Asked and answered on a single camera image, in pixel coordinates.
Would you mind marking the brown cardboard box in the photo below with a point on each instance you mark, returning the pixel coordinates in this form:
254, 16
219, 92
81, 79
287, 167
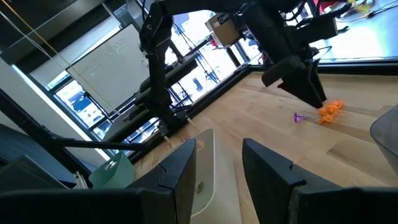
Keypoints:
224, 31

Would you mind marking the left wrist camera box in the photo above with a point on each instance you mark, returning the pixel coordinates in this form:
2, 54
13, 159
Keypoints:
320, 28

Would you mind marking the white plastic bin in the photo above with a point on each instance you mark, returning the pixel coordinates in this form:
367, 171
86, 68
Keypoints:
214, 174

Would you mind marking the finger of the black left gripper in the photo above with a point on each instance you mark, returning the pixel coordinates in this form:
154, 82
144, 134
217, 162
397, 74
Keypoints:
317, 81
303, 88

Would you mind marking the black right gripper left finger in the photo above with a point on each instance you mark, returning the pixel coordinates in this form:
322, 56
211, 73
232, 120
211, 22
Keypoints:
183, 168

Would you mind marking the green plastic bin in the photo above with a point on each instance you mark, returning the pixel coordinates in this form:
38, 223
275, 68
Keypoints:
118, 174

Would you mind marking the translucent grey plastic bin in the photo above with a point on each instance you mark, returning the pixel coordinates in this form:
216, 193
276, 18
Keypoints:
387, 137

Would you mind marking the large window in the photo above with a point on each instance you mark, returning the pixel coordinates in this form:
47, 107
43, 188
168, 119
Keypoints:
214, 62

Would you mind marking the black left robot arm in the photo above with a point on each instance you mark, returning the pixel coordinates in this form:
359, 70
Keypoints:
157, 62

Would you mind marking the white metal bracket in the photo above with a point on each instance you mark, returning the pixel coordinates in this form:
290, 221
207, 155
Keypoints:
81, 180

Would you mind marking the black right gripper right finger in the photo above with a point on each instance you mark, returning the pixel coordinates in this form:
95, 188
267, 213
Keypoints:
267, 174

